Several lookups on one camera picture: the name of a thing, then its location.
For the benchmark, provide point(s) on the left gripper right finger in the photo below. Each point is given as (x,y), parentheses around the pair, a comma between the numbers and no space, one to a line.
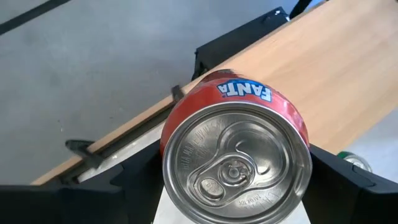
(351,199)

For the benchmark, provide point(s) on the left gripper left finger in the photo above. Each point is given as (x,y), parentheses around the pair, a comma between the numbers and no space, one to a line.
(77,205)

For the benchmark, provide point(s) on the green Sprite can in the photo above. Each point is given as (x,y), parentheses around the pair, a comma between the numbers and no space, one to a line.
(357,161)

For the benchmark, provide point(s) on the red Fanta can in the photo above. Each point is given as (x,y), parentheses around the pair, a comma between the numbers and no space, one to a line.
(236,161)

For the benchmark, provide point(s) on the wooden shelf with black legs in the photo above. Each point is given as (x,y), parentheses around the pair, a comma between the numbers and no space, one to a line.
(311,77)

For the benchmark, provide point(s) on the black clamp bracket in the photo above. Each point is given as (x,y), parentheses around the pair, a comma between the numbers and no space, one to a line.
(82,151)

